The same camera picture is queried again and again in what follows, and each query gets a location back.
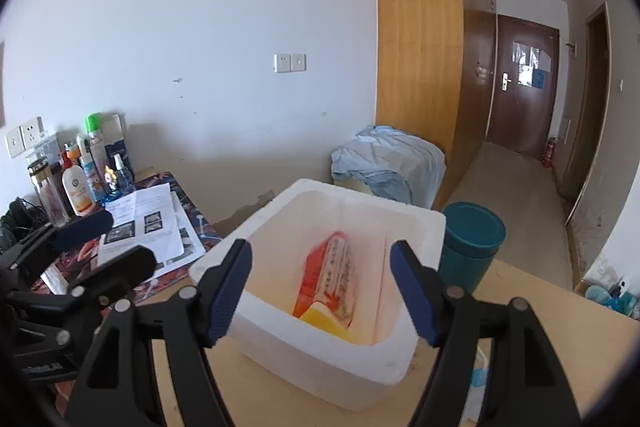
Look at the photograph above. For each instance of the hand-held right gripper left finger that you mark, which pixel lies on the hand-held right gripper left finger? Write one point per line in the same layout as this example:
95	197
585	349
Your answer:
230	292

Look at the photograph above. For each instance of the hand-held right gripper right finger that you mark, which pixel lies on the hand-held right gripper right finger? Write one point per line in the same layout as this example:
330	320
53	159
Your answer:
415	292

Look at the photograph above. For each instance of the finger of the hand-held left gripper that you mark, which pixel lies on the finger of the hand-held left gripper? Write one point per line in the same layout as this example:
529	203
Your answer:
85	227
125	269

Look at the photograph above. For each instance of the orange red tissue packet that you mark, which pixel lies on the orange red tissue packet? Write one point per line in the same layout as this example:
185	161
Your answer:
325	277

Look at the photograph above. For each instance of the white foam box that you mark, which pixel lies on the white foam box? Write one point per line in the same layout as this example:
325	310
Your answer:
320	357

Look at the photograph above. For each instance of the white lotion bottle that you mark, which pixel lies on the white lotion bottle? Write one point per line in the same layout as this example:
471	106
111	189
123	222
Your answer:
77	194

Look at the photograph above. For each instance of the blue printed tube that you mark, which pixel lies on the blue printed tube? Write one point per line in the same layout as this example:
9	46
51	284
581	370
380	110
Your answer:
94	182

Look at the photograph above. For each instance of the glass tumbler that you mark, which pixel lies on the glass tumbler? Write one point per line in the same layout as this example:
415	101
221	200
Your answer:
47	197

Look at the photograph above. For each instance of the small cartoon figurine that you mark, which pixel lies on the small cartoon figurine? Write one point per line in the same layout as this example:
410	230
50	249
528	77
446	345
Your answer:
111	182

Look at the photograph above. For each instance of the printed paper sheet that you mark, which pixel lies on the printed paper sheet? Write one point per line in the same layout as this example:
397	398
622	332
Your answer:
145	217
192	239

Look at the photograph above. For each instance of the blue spray bottle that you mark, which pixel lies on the blue spray bottle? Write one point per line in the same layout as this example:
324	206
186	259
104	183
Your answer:
125	179

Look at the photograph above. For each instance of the teal canister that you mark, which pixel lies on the teal canister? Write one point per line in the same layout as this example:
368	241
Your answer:
470	247

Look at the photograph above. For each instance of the orange capped bottle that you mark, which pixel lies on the orange capped bottle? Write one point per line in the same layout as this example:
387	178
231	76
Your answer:
72	151

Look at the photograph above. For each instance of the slim white bottle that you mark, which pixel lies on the slim white bottle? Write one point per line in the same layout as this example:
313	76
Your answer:
82	144

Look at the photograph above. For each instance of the green capped spray can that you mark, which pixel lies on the green capped spray can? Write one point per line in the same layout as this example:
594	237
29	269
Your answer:
95	142

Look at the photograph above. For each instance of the dark blue carton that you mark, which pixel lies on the dark blue carton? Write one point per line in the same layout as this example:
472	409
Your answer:
119	147

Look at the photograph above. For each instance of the white carton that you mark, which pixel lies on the white carton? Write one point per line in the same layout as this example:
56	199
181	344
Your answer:
42	149

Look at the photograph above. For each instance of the yellow sponge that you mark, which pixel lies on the yellow sponge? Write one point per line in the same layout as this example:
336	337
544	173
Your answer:
322	319

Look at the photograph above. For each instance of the light blue cloth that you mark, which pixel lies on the light blue cloth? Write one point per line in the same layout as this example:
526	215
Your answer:
390	157

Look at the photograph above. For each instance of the brown entrance door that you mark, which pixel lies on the brown entrance door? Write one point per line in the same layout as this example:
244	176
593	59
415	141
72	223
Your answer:
520	122

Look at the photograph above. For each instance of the blue pump bottle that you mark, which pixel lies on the blue pump bottle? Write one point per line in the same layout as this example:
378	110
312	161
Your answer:
624	302

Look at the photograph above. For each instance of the wooden wardrobe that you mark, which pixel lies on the wooden wardrobe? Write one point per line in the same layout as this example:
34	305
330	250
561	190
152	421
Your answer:
420	57

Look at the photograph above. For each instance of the wooden side door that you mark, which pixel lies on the wooden side door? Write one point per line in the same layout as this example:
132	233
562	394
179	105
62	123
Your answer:
590	132

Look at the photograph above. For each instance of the blue door notice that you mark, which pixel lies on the blue door notice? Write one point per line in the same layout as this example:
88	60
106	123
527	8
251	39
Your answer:
539	79

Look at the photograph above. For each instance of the white door notice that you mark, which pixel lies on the white door notice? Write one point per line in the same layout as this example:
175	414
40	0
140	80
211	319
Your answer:
525	56

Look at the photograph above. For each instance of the white wall socket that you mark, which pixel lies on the white wall socket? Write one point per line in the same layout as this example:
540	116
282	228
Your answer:
282	62
298	62
14	141
31	130

